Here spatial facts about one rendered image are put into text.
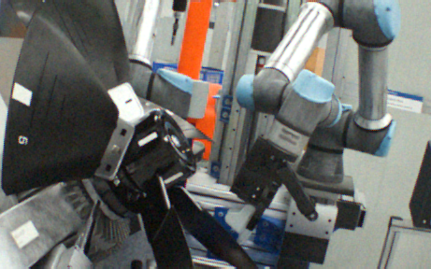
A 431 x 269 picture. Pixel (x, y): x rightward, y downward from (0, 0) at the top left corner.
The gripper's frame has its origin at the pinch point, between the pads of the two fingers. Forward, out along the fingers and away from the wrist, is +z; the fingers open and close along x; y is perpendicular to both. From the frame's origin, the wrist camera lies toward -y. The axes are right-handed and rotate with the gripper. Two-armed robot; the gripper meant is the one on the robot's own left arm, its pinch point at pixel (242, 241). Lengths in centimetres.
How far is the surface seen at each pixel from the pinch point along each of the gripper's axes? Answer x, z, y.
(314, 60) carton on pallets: -788, -51, -19
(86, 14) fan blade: 17, -27, 42
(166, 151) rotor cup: 27.4, -15.5, 17.9
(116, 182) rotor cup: 26.3, -7.1, 22.9
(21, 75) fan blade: 52, -21, 33
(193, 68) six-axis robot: -399, 11, 82
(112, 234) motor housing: 25.1, 1.4, 20.1
